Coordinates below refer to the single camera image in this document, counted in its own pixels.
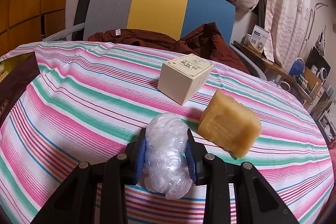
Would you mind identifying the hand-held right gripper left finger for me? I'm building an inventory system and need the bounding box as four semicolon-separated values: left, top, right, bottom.
31;128;147;224

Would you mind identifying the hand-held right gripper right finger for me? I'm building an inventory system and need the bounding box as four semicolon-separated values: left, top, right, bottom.
186;130;300;224

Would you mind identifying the clear plastic wrap ball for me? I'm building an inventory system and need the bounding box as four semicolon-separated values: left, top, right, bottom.
143;112;193;200

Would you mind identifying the dark brown storage box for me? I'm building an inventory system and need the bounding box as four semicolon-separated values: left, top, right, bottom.
0;52;40;132

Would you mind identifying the yellow sponge block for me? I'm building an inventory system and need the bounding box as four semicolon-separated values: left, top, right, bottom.
197;90;262;159

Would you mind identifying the cream square box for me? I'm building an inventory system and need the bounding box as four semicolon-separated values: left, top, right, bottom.
157;55;214;105

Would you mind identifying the dark red garment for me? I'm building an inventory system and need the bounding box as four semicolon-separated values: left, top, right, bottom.
88;22;250;75

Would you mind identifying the wooden shelf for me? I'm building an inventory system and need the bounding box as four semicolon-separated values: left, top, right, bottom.
233;40;315;109

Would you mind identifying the white box with blue label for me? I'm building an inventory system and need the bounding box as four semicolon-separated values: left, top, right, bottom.
248;25;271;52

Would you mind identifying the blue round object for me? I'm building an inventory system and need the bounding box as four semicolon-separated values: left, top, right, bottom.
289;57;305;78

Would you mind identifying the cardboard box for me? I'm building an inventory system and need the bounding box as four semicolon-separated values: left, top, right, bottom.
297;67;324;99

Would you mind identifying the grey yellow blue chair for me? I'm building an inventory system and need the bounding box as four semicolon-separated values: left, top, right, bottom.
83;0;268;80

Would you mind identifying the orange wooden wardrobe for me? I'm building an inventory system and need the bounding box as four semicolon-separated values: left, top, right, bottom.
0;0;76;52

